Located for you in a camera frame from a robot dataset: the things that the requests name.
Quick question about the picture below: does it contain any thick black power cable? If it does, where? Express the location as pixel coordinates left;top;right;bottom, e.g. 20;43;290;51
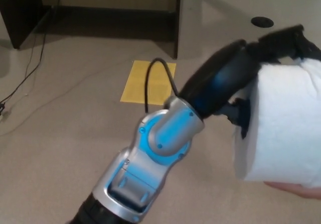
0;0;63;105

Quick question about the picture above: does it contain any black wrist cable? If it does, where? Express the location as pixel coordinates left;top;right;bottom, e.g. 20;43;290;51
143;57;180;114

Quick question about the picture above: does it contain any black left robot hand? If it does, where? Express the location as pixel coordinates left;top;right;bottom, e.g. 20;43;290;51
179;24;321;141

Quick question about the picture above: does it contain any black round floor grommet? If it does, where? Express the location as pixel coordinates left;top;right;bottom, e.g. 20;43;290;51
251;17;274;29

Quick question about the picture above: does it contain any grey floor cable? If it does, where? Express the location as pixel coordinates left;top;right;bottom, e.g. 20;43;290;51
0;64;135;137

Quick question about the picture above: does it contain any yellow paper sheet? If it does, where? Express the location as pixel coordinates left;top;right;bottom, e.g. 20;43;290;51
120;60;177;106

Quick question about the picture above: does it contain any black cable plug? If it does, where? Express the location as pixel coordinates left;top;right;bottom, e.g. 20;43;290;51
0;102;9;121

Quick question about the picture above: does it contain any white toilet paper roll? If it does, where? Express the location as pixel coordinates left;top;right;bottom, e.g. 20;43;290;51
232;57;321;189

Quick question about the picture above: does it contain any thin black cable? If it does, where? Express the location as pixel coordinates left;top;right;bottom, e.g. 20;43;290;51
24;8;55;79

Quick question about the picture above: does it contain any dark wooden desk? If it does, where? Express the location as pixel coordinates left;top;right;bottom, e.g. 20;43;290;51
0;0;187;59

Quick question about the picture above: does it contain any person's bare hand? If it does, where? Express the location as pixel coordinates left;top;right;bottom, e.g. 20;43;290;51
263;180;321;200

